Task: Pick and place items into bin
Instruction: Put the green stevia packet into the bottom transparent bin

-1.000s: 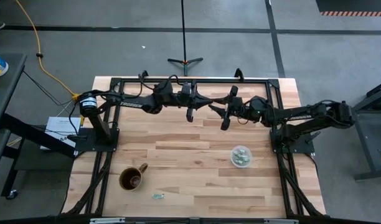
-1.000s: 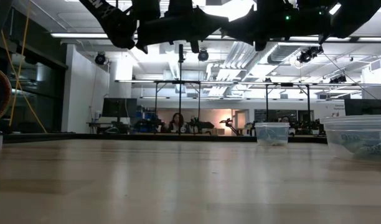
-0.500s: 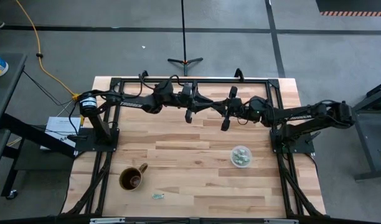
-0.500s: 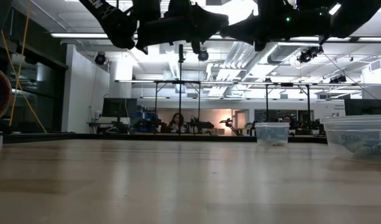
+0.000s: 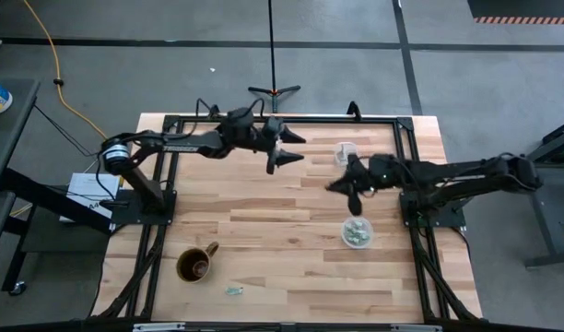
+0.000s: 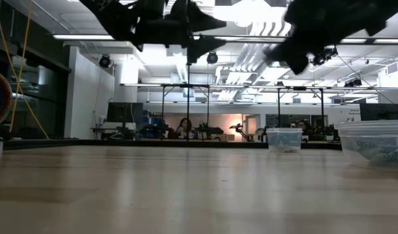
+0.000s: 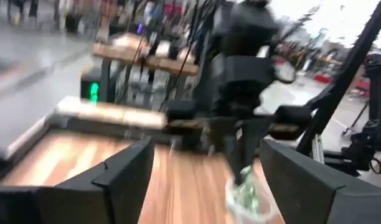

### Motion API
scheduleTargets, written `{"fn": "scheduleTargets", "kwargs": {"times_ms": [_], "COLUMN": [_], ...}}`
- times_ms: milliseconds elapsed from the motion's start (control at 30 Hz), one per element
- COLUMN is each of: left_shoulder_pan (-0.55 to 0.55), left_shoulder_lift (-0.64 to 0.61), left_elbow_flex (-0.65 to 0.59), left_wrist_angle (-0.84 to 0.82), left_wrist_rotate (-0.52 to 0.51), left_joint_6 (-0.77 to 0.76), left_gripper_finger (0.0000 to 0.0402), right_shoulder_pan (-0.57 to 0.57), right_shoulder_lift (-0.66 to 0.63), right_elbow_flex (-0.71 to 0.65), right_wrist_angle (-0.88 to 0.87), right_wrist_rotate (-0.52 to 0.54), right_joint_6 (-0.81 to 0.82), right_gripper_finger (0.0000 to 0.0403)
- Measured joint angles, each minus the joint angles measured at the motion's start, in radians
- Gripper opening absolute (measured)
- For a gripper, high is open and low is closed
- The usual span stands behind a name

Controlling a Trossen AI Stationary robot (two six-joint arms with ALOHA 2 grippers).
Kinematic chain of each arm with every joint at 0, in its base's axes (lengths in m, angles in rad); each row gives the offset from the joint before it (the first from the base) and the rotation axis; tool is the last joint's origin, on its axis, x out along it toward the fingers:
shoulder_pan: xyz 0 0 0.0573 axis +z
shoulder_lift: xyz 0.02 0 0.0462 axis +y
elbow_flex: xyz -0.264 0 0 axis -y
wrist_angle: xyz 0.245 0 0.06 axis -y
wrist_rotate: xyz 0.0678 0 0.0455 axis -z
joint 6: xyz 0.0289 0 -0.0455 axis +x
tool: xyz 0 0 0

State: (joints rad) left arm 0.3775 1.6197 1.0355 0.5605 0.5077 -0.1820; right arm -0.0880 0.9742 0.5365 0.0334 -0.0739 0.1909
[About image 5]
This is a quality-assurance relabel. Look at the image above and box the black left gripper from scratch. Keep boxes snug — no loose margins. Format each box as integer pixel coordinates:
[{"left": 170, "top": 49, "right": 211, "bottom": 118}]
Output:
[{"left": 252, "top": 114, "right": 308, "bottom": 176}]

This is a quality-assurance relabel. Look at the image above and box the dark grey metal rack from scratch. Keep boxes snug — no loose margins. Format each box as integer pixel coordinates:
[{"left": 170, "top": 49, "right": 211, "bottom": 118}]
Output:
[{"left": 496, "top": 117, "right": 564, "bottom": 273}]

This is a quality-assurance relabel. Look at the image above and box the black mat hazard stripe edge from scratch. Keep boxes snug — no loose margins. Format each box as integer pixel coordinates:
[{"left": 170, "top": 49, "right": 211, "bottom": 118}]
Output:
[{"left": 465, "top": 0, "right": 564, "bottom": 25}]

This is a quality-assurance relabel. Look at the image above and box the silver metal bracket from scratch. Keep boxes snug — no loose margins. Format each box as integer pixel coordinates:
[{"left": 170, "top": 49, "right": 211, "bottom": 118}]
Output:
[
  {"left": 132, "top": 322, "right": 186, "bottom": 332},
  {"left": 390, "top": 324, "right": 443, "bottom": 332}
]

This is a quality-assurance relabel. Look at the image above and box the small clear plastic cup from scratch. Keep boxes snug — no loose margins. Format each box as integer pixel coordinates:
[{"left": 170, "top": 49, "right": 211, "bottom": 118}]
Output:
[{"left": 332, "top": 141, "right": 359, "bottom": 168}]

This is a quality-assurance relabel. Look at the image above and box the round clear plastic container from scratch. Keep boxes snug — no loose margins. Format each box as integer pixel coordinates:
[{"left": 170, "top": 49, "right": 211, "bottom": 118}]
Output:
[{"left": 340, "top": 215, "right": 374, "bottom": 250}]

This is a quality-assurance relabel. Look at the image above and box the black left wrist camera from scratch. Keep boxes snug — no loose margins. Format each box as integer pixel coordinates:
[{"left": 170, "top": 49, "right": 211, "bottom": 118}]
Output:
[{"left": 262, "top": 115, "right": 285, "bottom": 140}]

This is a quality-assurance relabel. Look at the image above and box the black aluminium table frame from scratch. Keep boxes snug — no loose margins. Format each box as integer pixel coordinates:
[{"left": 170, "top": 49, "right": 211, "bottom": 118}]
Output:
[{"left": 92, "top": 113, "right": 484, "bottom": 324}]

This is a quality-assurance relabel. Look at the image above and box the yellow extension cable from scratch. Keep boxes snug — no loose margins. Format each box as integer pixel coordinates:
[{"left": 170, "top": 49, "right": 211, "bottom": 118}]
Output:
[{"left": 21, "top": 0, "right": 109, "bottom": 140}]

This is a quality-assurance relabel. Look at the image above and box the black metal cart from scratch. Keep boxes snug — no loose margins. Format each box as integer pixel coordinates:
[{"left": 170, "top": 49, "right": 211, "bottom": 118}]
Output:
[{"left": 0, "top": 76, "right": 120, "bottom": 297}]

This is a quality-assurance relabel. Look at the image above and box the black tripod stand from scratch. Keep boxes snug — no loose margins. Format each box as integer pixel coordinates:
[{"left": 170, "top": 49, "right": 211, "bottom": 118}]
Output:
[{"left": 247, "top": 0, "right": 302, "bottom": 114}]

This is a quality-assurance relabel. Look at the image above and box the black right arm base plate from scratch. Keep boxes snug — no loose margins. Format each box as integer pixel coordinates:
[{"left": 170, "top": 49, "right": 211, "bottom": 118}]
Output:
[{"left": 399, "top": 191, "right": 468, "bottom": 231}]

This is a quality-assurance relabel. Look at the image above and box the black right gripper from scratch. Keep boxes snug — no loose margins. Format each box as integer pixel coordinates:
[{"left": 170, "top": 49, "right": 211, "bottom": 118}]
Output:
[{"left": 324, "top": 153, "right": 403, "bottom": 218}]

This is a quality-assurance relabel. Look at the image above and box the white paper sheet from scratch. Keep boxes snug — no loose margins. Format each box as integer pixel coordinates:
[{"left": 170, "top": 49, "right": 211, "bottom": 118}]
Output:
[{"left": 60, "top": 172, "right": 123, "bottom": 223}]

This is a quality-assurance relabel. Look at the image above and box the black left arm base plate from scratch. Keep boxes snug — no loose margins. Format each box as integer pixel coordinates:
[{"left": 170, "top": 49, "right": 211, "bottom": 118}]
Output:
[{"left": 109, "top": 191, "right": 178, "bottom": 227}]

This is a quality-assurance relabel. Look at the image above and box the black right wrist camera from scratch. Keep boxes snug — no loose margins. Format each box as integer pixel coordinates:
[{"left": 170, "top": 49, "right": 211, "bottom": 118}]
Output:
[{"left": 362, "top": 156, "right": 396, "bottom": 190}]

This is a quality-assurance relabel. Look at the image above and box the brown ceramic mug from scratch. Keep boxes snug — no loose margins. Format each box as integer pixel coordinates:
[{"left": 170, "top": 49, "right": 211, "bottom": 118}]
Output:
[{"left": 175, "top": 241, "right": 220, "bottom": 284}]

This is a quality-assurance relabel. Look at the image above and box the thin black floor cable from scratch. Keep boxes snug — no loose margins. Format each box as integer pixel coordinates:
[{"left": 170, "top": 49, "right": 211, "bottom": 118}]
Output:
[{"left": 32, "top": 103, "right": 103, "bottom": 158}]

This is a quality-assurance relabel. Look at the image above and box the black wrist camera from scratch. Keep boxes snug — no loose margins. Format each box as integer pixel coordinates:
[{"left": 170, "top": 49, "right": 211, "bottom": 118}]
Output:
[
  {"left": 262, "top": 115, "right": 285, "bottom": 140},
  {"left": 362, "top": 156, "right": 396, "bottom": 190}
]

